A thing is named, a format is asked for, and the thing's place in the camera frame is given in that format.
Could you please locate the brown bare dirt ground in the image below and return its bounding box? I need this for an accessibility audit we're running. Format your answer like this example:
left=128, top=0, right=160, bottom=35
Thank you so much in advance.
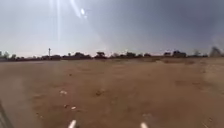
left=0, top=57, right=224, bottom=128

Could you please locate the row of trees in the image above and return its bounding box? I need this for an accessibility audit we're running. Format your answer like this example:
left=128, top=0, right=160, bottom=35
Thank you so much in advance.
left=0, top=46, right=224, bottom=62

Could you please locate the robot's own part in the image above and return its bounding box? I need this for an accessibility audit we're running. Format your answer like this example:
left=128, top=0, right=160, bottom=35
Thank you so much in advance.
left=139, top=121, right=149, bottom=128
left=67, top=119, right=78, bottom=128

